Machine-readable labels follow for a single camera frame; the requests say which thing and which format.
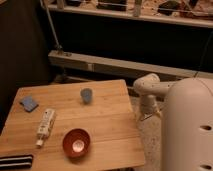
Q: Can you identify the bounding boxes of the red bowl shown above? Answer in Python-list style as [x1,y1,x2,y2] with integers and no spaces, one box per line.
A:
[62,128,90,158]

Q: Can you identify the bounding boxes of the blue plastic cup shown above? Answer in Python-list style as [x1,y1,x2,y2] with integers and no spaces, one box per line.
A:
[80,88,93,104]

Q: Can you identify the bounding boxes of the white tube bottle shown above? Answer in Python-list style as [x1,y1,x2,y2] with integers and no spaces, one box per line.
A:
[36,109,56,147]

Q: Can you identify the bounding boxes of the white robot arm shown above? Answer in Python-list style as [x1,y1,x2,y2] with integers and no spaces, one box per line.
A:
[133,74,213,171]

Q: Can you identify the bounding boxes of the white metal shelf rack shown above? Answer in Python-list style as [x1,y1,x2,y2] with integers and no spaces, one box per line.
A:
[48,0,213,78]

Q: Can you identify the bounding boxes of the blue sponge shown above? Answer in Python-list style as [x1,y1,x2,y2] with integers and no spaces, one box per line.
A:
[20,96,38,112]

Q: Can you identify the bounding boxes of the grey metal pole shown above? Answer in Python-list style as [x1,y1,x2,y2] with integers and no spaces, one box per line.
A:
[43,0,63,53]

